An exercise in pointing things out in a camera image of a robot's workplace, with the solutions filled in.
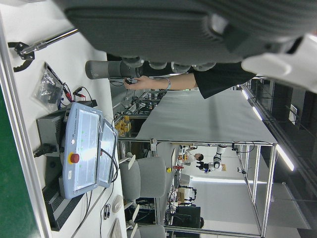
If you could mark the white computer mouse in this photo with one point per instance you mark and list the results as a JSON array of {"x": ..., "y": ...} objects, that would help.
[{"x": 117, "y": 203}]

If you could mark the blue-grey teach pendant red button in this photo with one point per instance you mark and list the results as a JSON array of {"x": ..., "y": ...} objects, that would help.
[{"x": 84, "y": 151}]

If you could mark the person in white shirt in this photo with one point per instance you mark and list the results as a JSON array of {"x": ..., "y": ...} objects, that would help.
[{"x": 192, "y": 156}]

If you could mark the ceiling light tube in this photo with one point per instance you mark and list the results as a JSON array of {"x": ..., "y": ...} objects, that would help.
[{"x": 284, "y": 157}]

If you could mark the clear plastic bag with parts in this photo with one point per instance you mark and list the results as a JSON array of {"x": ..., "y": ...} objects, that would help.
[{"x": 48, "y": 86}]

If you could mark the grey office chair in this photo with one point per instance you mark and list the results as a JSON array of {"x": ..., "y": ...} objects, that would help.
[
  {"x": 151, "y": 231},
  {"x": 148, "y": 177}
]

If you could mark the white keyboard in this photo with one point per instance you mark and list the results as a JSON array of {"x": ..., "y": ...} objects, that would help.
[{"x": 116, "y": 229}]

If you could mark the red and black clip leads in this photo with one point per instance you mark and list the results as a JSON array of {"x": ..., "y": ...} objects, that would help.
[{"x": 79, "y": 93}]

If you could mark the white black humanoid robot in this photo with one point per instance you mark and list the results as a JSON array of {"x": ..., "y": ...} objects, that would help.
[{"x": 215, "y": 161}]

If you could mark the aluminium frame with white sheet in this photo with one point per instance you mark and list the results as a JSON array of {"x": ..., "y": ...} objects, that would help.
[{"x": 198, "y": 116}]

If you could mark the black control box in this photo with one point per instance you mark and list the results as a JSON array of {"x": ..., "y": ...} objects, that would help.
[{"x": 49, "y": 129}]

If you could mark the person in black t-shirt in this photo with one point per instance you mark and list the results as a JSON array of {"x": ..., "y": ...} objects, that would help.
[{"x": 218, "y": 81}]

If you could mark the metal rod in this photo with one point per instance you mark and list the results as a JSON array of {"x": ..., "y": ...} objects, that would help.
[{"x": 49, "y": 41}]

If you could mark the green conveyor belt aluminium rails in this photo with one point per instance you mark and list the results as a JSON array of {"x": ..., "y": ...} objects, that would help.
[{"x": 12, "y": 161}]

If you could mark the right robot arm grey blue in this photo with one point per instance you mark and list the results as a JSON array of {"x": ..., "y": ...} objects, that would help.
[{"x": 106, "y": 70}]

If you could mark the small black monitor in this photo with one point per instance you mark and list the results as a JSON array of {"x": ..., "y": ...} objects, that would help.
[{"x": 187, "y": 216}]

